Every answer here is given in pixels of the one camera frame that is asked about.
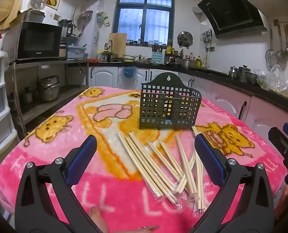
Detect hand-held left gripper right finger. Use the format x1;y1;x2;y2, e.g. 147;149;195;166
190;133;275;233

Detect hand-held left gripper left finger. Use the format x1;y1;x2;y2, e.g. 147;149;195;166
14;135;98;233

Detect bunch of wooden chopsticks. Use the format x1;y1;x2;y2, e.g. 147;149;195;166
115;126;206;215

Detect dark green perforated utensil holder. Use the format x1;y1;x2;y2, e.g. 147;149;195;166
139;73;202;130

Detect row of hanging kitchen utensils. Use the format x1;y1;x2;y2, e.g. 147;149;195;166
265;21;288;71

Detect person's left hand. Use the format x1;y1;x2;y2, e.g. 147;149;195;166
89;206;159;233

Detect clear plastic bags of vegetables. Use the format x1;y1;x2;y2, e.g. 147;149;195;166
254;64;288;95

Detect pink printed blanket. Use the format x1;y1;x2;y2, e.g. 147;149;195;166
0;86;287;233

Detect steel bowl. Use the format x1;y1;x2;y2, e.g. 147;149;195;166
245;71;258;85

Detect stack of steel pots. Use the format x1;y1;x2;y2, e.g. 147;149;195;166
37;76;61;102

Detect white lower kitchen cabinets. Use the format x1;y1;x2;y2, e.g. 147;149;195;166
89;65;288;139

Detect small steel shelf kettle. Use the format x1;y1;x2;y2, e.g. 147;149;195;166
21;87;34;103

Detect black kitchen countertop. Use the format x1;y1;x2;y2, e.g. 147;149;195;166
89;61;288;107

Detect blue hanging trash bag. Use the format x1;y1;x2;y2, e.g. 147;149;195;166
123;66;138;78

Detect steel stock pot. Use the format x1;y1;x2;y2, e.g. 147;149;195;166
180;58;192;70

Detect group of condiment bottles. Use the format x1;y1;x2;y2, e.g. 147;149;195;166
184;53;206;68

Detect metal shelf rack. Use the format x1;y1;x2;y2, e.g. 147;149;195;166
6;59;90;136

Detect blue plastic dish box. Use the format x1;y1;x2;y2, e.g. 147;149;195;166
67;44;87;59

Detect black rack with bottles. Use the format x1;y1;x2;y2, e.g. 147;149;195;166
166;39;182;65

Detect blue knife holder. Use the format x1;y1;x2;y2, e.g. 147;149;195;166
152;43;163;63

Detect wooden cutting board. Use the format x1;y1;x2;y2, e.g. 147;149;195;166
109;33;127;58

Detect cluster of hanging kitchen tools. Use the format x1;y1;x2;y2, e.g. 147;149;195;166
200;29;213;44

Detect hanging steel pot lid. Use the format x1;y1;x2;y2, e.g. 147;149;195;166
177;31;193;48

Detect black microwave oven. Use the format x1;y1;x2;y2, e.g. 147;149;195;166
3;21;63;62

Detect blender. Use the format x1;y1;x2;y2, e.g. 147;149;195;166
59;19;74;44

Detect row of spice jars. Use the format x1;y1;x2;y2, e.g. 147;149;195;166
127;39;169;47

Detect black range hood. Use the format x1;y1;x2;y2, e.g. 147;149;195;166
197;0;268;39

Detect hanging packets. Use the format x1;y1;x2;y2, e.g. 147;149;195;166
97;12;110;28

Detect hanging copper pan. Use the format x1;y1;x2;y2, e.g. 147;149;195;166
78;10;94;20

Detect dark framed window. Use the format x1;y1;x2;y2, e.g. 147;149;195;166
112;0;175;46

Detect glass dome lid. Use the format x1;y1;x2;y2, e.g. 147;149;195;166
30;0;48;11

